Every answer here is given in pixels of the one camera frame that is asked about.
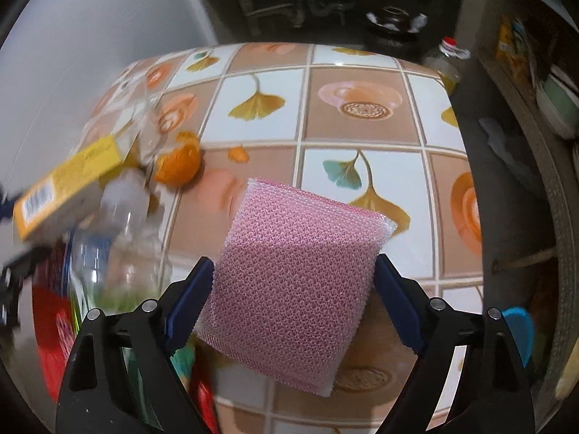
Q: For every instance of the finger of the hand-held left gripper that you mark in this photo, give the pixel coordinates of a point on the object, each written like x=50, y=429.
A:
x=5, y=203
x=27, y=257

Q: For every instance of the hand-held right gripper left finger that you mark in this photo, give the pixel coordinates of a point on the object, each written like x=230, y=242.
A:
x=185, y=307

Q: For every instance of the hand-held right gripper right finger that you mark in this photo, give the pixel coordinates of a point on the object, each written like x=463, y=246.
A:
x=402, y=307

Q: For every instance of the yellow cardboard box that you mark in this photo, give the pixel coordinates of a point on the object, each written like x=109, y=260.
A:
x=59, y=190

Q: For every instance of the pink scrub sponge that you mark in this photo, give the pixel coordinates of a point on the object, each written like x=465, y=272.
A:
x=294, y=280

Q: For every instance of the blue plastic mesh basket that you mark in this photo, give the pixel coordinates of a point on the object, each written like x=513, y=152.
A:
x=520, y=330

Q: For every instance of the red snack bag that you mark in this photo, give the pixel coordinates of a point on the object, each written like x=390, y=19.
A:
x=49, y=339

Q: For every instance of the clear blue plastic bottle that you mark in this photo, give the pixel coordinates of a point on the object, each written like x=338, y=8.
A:
x=122, y=253

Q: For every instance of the small orange peel piece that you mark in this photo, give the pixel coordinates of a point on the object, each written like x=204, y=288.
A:
x=239, y=153

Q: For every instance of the tile pattern tablecloth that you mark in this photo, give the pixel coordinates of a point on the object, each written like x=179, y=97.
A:
x=362, y=144

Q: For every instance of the perforated metal shelf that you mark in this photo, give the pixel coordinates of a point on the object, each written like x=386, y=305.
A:
x=561, y=235

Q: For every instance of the white rag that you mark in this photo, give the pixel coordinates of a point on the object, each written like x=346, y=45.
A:
x=502, y=144

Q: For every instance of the cooking oil bottle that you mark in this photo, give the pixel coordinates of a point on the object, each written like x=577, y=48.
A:
x=445, y=65

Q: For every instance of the stack of green bowls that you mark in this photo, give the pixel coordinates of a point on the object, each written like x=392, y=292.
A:
x=558, y=104

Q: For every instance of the dark ceramic jar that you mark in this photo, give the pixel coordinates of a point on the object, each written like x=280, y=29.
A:
x=393, y=31

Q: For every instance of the orange snack packet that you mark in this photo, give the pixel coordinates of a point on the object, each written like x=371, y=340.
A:
x=509, y=45

